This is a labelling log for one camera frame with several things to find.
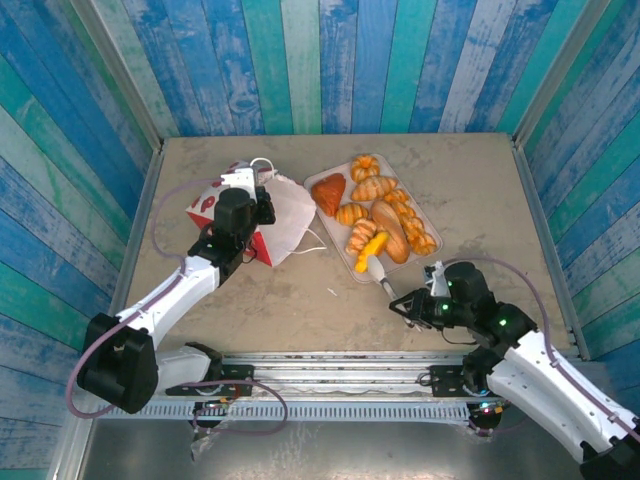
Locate red and white paper bag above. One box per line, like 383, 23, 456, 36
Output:
185, 157, 329, 269

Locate metal tongs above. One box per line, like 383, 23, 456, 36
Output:
366, 254, 401, 301

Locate yellow fake bread piece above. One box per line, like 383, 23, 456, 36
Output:
353, 231, 390, 274

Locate reddish triangular fake pastry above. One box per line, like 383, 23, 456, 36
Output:
311, 173, 347, 218

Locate long fake baguette loaf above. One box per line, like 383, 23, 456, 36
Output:
370, 199, 412, 265

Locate small fake croissant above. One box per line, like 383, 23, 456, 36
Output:
345, 218, 379, 256

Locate round pumpkin-shaped fake bread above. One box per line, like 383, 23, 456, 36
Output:
349, 154, 381, 184

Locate large striped fake croissant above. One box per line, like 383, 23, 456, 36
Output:
350, 175, 399, 203

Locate pale pink plastic tray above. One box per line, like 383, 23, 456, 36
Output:
303, 153, 444, 285

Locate small circuit board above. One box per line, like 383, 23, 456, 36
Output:
474, 399, 509, 417
197, 396, 236, 417

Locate steel sheet panel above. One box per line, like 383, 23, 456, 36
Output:
74, 417, 619, 480

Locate clear plastic wrap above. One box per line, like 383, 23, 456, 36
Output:
188, 417, 234, 461

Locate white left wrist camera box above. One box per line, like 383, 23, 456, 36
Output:
221, 167, 260, 201

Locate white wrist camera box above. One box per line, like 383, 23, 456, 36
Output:
423, 259, 450, 297
221, 167, 260, 201

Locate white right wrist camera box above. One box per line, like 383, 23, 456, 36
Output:
423, 259, 450, 297

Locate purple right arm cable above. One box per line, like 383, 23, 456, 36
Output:
439, 256, 640, 437

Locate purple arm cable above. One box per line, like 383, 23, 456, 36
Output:
66, 178, 290, 436
439, 256, 640, 437

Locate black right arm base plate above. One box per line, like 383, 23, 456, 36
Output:
429, 364, 501, 399

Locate aluminium mounting rail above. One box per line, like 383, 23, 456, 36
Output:
74, 351, 609, 401

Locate aluminium table side rail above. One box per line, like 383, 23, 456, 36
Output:
107, 147, 166, 321
510, 134, 592, 361

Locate slotted grey cable duct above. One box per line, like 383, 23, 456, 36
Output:
93, 401, 472, 422

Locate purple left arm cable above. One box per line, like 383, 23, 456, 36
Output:
66, 178, 290, 436

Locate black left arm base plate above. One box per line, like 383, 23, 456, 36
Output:
165, 364, 255, 398

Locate aluminium corner post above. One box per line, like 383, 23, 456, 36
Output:
69, 0, 165, 151
512, 0, 612, 147

